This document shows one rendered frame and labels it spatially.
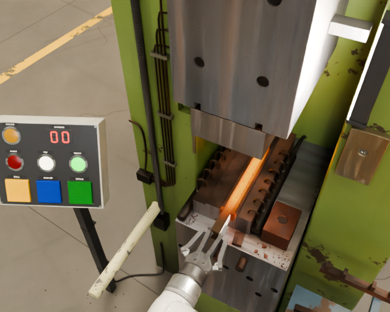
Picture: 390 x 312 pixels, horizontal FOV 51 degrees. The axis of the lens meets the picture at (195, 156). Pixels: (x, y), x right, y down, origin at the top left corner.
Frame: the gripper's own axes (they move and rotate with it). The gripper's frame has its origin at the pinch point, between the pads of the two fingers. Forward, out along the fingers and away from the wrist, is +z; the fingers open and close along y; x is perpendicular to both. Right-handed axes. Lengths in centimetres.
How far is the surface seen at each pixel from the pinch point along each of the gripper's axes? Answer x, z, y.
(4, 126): 19, -10, -68
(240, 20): 63, 5, -1
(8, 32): -100, 157, -291
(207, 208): -3.1, 5.1, -7.1
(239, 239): -7.0, 1.6, 5.6
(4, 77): -100, 104, -243
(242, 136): 33.2, 5.3, 1.9
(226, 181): -0.8, 16.1, -5.6
